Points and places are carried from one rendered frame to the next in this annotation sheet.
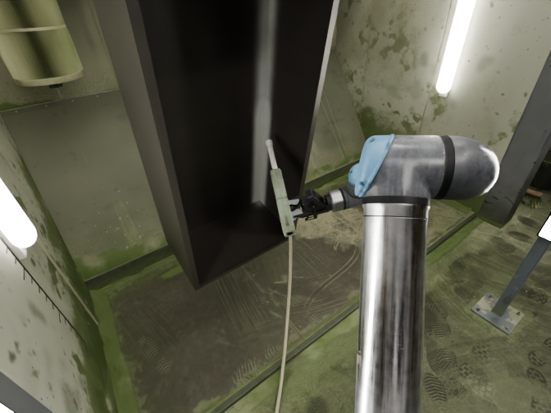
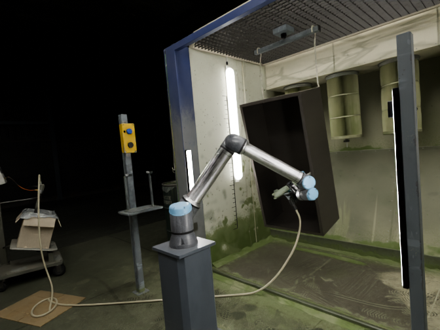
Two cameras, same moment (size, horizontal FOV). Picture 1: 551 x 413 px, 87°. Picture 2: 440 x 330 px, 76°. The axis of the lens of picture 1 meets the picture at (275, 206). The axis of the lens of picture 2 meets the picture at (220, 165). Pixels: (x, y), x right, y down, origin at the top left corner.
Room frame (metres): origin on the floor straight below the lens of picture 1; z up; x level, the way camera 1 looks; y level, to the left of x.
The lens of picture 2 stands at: (-0.02, -2.21, 1.25)
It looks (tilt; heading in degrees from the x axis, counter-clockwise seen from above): 3 degrees down; 79
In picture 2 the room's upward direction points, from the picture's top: 5 degrees counter-clockwise
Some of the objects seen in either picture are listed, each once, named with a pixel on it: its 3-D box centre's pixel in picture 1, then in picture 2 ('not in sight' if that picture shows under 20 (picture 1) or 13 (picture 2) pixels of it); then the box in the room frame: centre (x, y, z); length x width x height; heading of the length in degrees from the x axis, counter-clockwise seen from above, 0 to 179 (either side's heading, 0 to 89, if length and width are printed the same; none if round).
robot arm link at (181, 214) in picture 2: not in sight; (181, 216); (0.07, -0.32, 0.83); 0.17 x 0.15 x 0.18; 79
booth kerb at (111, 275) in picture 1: (262, 207); (386, 254); (2.00, 0.11, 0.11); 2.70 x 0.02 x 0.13; 123
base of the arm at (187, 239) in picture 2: not in sight; (183, 236); (0.06, -0.33, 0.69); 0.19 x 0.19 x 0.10
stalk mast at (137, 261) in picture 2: not in sight; (131, 204); (-0.34, 0.47, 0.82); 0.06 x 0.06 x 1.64; 33
